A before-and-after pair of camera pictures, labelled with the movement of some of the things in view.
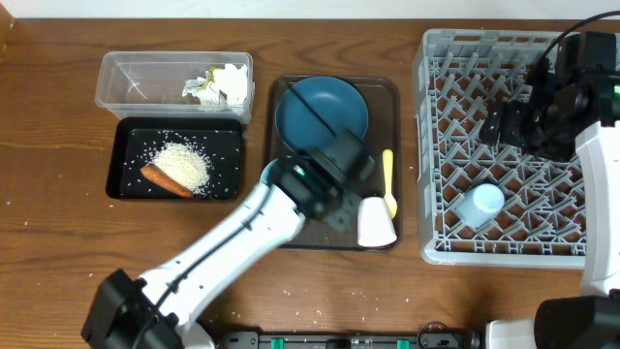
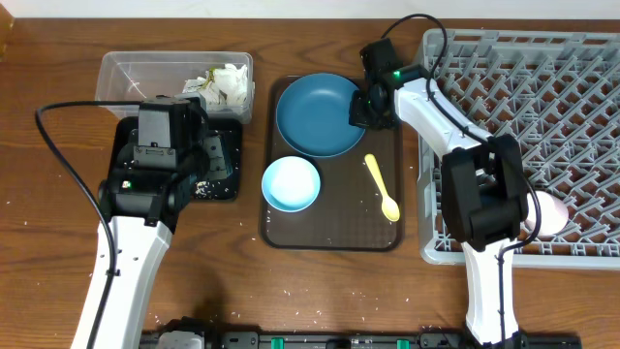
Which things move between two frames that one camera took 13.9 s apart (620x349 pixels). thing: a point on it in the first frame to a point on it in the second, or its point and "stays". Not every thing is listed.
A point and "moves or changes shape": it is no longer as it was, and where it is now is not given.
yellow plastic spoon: x=387 y=163 moves or changes shape
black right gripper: x=500 y=126 to x=361 y=112
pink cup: x=375 y=225 to x=554 y=214
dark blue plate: x=338 y=103 stays
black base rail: x=432 y=335 stays
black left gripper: x=342 y=213 to x=213 y=156
